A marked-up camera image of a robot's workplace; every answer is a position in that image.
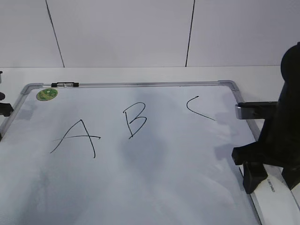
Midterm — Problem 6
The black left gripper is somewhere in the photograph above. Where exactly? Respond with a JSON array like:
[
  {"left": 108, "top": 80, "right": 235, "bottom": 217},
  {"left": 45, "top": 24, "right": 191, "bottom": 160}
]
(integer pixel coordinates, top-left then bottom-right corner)
[{"left": 0, "top": 92, "right": 14, "bottom": 140}]

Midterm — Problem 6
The green round magnet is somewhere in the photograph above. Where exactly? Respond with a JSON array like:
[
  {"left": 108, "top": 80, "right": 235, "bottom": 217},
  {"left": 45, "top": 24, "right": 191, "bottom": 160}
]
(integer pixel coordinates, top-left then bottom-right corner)
[{"left": 36, "top": 88, "right": 58, "bottom": 102}]

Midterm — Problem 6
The white whiteboard eraser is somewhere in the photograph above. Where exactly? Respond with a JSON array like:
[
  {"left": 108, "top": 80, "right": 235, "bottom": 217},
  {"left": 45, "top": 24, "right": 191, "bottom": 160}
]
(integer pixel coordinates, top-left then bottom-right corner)
[{"left": 251, "top": 165, "right": 300, "bottom": 225}]

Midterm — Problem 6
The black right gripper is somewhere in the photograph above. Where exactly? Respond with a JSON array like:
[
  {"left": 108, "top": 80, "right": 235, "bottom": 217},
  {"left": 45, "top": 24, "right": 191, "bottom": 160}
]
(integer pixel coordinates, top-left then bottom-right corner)
[{"left": 231, "top": 93, "right": 300, "bottom": 194}]

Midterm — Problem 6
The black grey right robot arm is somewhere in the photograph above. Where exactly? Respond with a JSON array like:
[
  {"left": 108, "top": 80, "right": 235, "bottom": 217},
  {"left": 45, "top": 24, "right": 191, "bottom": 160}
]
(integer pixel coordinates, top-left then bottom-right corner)
[{"left": 232, "top": 44, "right": 300, "bottom": 194}]

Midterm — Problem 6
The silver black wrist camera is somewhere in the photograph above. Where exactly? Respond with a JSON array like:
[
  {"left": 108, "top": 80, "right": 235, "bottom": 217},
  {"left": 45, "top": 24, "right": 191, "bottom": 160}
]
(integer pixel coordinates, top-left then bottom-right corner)
[{"left": 235, "top": 102, "right": 277, "bottom": 120}]

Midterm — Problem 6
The white whiteboard with grey frame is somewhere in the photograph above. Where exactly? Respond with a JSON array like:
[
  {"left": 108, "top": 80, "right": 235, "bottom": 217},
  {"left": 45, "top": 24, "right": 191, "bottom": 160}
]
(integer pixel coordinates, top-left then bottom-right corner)
[{"left": 0, "top": 82, "right": 262, "bottom": 225}]

